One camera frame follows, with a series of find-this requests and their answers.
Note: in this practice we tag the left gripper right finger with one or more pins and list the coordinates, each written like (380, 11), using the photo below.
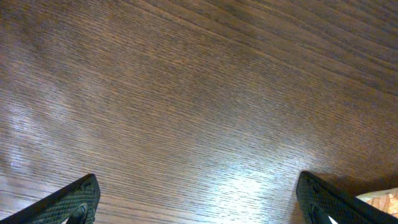
(321, 202)

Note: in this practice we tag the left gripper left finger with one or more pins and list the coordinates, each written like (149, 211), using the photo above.
(75, 203)

